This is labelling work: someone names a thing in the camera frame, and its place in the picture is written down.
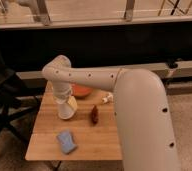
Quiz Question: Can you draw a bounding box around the wooden side table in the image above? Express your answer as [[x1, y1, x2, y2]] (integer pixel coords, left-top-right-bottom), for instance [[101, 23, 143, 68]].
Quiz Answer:
[[25, 83, 122, 161]]

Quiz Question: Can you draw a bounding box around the small white ceramic cup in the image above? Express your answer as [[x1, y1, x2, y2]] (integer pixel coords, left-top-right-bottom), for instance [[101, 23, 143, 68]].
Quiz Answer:
[[102, 93, 113, 104]]

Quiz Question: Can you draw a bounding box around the black office chair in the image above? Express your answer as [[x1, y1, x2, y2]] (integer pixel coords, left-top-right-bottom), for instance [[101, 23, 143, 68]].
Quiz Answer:
[[0, 52, 40, 144]]

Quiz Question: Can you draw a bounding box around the brown pine cone object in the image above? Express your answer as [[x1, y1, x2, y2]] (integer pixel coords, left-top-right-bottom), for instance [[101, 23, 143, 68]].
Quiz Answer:
[[91, 105, 99, 124]]

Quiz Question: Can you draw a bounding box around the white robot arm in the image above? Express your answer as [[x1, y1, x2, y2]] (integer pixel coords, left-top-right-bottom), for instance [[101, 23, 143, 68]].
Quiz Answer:
[[42, 55, 181, 171]]

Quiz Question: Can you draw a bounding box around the blue eraser sponge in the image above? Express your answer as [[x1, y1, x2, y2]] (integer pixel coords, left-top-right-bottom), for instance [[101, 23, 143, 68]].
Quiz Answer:
[[57, 130, 77, 154]]

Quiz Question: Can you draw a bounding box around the orange ceramic bowl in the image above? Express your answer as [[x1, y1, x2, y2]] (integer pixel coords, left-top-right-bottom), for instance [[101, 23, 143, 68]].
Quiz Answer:
[[72, 84, 92, 98]]

